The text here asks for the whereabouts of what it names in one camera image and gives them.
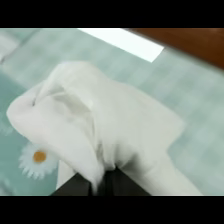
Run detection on white shirt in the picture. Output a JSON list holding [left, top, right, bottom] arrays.
[[6, 60, 203, 197]]

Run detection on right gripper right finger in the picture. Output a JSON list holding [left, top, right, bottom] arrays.
[[97, 166, 152, 197]]

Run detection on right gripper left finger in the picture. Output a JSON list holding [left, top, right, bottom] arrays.
[[50, 172, 94, 197]]

